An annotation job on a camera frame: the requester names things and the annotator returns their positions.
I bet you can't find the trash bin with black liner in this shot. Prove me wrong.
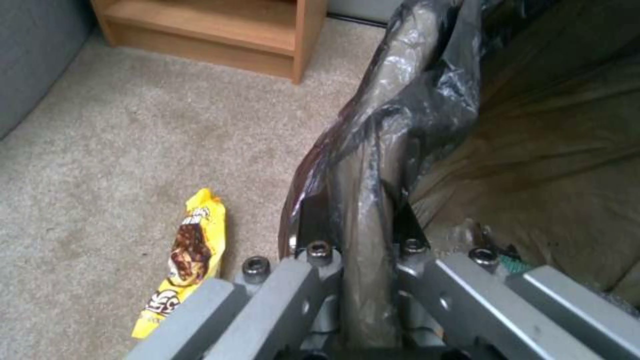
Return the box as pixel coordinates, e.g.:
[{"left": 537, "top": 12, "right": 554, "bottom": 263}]
[{"left": 276, "top": 0, "right": 640, "bottom": 360}]

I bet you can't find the grey fabric sofa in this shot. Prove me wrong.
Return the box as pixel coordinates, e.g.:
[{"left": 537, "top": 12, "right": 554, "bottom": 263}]
[{"left": 0, "top": 0, "right": 95, "bottom": 140}]

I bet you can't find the yellow snack wrapper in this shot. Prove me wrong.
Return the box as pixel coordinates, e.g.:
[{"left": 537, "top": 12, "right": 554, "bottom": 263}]
[{"left": 130, "top": 188, "right": 229, "bottom": 340}]

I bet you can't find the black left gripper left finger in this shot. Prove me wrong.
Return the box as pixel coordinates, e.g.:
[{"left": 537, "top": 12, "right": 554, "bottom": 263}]
[{"left": 122, "top": 193, "right": 346, "bottom": 360}]

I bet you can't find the wooden shelf cabinet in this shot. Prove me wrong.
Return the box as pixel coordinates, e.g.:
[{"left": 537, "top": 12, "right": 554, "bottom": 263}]
[{"left": 90, "top": 0, "right": 329, "bottom": 85}]

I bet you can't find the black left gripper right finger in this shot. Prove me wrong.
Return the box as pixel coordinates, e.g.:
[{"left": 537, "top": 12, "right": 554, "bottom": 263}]
[{"left": 391, "top": 200, "right": 640, "bottom": 360}]

